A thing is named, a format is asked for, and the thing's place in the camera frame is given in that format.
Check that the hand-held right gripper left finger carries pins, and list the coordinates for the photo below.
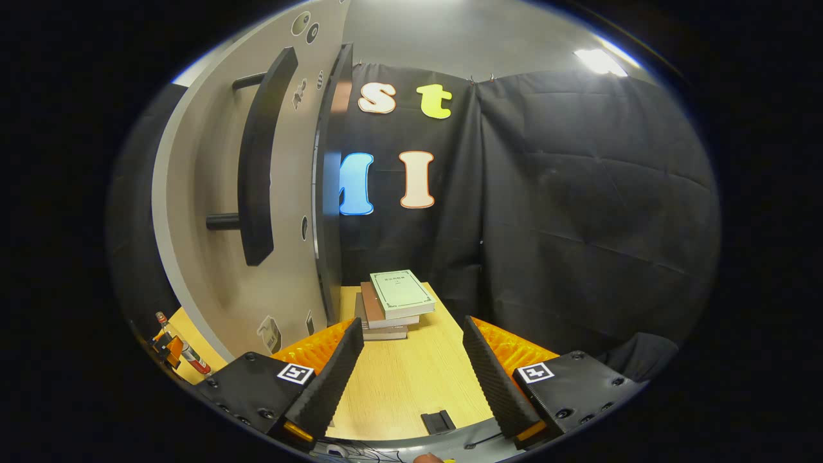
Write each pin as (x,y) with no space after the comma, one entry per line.
(334,379)

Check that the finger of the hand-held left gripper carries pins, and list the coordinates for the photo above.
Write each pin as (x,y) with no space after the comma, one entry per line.
(158,335)
(175,352)

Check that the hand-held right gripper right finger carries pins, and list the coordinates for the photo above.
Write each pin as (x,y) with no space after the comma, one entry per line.
(492,386)

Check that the clear plastic bottle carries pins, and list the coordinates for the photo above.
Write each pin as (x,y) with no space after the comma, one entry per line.
(196,361)

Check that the grey cabinet door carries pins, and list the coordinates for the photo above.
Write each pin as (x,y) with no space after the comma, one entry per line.
(206,193)

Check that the dark grey cabinet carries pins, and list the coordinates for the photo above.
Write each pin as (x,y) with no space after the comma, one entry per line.
(329,225)

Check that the small black plastic clip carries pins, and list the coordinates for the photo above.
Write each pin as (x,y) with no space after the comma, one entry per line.
(438,422)

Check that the brown book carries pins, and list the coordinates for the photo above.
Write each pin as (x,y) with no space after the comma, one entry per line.
(368,305)

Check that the green book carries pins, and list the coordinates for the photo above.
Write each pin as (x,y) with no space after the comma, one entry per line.
(402,292)

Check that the black backdrop cloth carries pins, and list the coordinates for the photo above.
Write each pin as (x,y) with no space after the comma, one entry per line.
(578,212)

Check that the ceiling light panel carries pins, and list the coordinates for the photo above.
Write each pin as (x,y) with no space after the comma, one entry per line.
(600,62)

